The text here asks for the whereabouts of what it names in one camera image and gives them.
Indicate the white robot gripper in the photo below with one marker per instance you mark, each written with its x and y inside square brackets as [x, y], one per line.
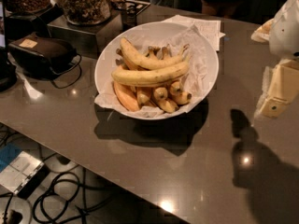
[286, 32]

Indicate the long front yellow banana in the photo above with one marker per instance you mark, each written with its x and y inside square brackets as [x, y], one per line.
[153, 78]

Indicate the white paper bowl liner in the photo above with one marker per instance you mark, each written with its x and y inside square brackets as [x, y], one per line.
[199, 81]

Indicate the short banana bottom right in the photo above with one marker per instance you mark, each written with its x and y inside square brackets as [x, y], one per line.
[180, 96]

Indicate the short banana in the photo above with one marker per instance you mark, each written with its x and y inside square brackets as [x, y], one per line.
[160, 98]
[180, 96]

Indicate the short banana bottom centre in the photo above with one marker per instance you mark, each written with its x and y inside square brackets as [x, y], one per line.
[160, 98]

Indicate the upper curved yellow banana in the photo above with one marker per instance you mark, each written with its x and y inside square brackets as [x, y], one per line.
[133, 56]

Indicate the orange ripe banana left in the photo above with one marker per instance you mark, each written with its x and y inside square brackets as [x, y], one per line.
[123, 79]

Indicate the white oval bowl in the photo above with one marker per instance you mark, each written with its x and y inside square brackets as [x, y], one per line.
[155, 50]

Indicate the white paper napkin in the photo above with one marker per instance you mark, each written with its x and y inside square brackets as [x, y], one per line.
[211, 30]

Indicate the metal stand block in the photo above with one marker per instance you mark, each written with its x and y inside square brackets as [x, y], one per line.
[88, 40]

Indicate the glass jar of granola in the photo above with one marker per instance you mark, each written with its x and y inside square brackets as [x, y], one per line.
[86, 12]

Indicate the black device with label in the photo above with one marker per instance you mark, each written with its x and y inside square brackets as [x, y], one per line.
[43, 57]

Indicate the silver box on floor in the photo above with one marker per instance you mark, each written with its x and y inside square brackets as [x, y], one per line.
[22, 174]

